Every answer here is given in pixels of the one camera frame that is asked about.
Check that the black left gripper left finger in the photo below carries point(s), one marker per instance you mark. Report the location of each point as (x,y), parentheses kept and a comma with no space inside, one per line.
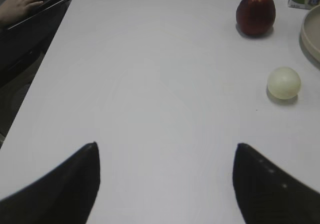
(64,195)

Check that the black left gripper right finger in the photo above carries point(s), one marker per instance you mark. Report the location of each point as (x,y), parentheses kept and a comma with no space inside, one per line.
(267,194)

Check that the dark red jujube fruit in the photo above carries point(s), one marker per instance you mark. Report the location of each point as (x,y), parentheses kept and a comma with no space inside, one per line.
(255,17)

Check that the white egg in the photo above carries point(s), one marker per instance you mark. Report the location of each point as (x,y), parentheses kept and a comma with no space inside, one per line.
(284,83)

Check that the black laptop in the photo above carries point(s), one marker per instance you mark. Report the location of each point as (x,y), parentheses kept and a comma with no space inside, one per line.
(46,6)

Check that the person's hand on keyboard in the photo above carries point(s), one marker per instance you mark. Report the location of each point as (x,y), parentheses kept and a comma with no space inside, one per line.
(13,11)

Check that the beige round plate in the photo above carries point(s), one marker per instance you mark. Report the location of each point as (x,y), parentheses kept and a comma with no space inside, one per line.
(309,36)

